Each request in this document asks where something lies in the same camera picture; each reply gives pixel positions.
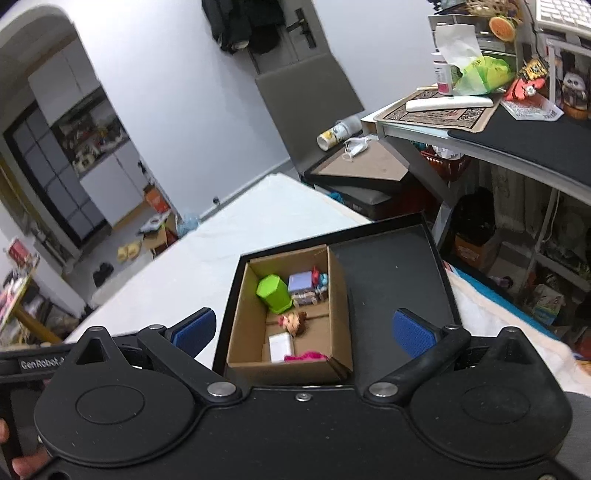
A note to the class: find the patterned brown desk mat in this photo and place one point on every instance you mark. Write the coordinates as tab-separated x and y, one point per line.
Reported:
438	116

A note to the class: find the red plastic basket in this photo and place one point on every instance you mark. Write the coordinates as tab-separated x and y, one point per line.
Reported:
445	166

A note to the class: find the green plastic bag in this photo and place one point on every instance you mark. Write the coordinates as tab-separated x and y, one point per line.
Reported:
487	74

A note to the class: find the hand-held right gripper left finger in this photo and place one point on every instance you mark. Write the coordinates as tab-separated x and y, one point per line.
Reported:
194	330

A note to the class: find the white keyboard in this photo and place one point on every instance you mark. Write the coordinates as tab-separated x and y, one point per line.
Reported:
565	14

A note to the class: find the black slipper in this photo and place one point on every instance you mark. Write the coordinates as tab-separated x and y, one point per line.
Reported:
98	278
107	269

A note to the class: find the small white box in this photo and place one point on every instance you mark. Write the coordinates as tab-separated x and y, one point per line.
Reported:
281	347

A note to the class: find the white face mask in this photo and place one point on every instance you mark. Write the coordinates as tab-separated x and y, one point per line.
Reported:
355	147

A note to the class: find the green hexagonal plastic cup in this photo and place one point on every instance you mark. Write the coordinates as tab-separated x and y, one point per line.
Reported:
272	288

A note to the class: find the person's left hand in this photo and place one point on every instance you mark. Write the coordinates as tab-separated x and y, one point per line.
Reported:
27	466

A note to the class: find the black stool cushion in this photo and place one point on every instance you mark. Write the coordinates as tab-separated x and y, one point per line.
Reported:
367	203

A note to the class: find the orange printed cardboard box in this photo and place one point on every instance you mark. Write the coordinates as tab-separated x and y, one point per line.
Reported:
478	253

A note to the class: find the brown cardboard box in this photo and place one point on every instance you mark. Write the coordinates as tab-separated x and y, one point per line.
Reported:
339	314

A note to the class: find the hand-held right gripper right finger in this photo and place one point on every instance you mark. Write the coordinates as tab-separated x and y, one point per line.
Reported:
413	334

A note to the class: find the white yellow-print paper cup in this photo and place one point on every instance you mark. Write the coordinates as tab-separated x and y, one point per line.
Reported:
330	136

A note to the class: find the long white remote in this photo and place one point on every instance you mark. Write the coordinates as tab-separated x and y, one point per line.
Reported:
448	102

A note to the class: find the black-framed glass sliding door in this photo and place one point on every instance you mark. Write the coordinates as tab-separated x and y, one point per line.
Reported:
51	180

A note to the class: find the owl figurine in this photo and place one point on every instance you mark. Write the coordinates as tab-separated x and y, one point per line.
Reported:
576	94

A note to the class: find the grey desktop drawer organizer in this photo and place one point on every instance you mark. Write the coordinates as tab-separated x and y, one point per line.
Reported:
475	27

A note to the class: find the black hanging jacket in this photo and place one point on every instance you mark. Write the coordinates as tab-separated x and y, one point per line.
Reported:
240	21

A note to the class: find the white tissue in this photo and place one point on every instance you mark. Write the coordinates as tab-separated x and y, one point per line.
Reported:
457	44

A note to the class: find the grey metal desk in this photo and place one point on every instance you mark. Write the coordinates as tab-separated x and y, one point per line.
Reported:
415	134

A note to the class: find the black desk mat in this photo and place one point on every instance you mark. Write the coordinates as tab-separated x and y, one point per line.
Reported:
531	138

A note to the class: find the grey door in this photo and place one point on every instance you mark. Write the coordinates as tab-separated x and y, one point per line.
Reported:
295	41

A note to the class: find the white cabinet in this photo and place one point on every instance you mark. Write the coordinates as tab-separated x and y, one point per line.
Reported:
106	152

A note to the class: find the pink fluffy toy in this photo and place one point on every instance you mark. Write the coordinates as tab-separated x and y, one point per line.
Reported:
307	356

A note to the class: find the small open cardboard box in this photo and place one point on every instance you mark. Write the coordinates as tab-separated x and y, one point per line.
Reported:
159	240

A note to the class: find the black-framed brown board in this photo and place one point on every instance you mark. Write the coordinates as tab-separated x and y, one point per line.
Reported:
364	166

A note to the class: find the white pink-label bottle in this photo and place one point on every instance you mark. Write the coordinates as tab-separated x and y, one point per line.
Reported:
441	76

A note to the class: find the black shallow tray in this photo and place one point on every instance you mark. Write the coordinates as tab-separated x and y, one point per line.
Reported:
392	267

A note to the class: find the yellow slipper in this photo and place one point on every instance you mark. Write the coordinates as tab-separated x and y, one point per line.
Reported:
135	248
123	254

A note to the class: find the lavender toy house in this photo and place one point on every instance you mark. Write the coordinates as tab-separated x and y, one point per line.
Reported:
301	284

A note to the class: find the cyan cloth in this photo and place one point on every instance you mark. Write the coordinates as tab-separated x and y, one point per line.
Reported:
480	288

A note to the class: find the blue plastic bag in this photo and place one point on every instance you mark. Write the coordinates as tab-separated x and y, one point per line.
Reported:
188	224

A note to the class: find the white printed paper slip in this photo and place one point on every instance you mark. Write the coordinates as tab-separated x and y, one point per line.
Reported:
531	110

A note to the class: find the black bag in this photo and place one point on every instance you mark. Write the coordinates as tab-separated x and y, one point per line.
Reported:
473	214

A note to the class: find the small brown-haired doll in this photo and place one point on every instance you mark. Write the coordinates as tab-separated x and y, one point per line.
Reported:
295	323

